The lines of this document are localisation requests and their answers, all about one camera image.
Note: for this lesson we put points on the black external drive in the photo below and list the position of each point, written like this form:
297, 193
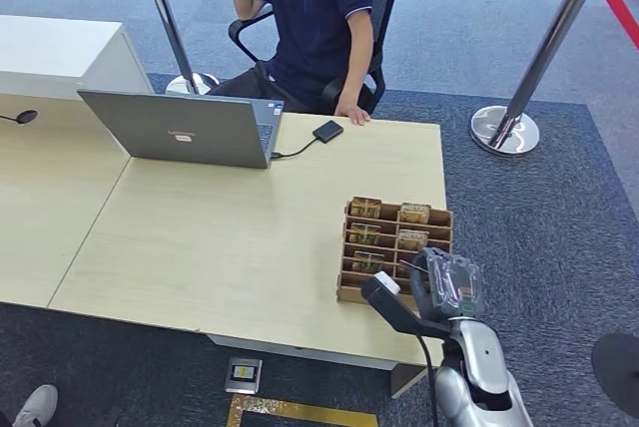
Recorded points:
328, 131

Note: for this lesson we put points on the white cabinet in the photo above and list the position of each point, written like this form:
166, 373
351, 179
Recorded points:
55, 54

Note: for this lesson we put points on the red barrier belt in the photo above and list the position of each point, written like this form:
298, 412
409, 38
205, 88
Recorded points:
616, 7

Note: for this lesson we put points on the person's left hand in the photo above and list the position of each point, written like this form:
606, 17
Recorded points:
352, 110

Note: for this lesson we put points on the grey laptop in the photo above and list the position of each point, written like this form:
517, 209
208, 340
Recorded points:
184, 130

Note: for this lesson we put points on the wooden card holder box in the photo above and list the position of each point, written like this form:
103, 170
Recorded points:
384, 247

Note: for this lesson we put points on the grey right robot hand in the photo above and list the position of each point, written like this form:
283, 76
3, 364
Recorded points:
449, 285

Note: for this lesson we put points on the person's left forearm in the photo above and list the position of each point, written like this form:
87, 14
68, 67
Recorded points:
360, 54

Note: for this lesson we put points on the black office chair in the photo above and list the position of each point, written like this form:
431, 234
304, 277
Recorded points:
377, 74

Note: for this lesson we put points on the brown patterned card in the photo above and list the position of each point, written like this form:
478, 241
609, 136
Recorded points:
364, 233
415, 213
368, 261
412, 239
365, 207

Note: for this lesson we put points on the black camera bracket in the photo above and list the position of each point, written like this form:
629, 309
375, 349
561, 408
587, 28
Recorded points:
399, 318

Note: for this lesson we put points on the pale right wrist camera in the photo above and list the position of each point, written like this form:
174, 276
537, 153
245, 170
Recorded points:
387, 282

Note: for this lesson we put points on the black round desk microphone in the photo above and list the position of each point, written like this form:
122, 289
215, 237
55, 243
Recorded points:
25, 117

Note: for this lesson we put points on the person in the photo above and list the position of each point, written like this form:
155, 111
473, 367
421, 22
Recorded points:
310, 21

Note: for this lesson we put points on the white shoe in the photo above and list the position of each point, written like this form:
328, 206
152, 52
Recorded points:
37, 405

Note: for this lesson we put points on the black round disc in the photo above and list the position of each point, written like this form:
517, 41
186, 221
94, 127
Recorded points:
618, 371

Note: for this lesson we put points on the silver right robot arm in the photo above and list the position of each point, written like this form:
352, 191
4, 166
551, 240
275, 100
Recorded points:
479, 371

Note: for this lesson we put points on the metal floor socket box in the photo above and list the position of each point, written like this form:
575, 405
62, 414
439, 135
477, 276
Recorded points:
243, 375

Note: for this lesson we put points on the chrome stanchion post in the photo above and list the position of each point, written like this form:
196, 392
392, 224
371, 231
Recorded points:
544, 54
167, 14

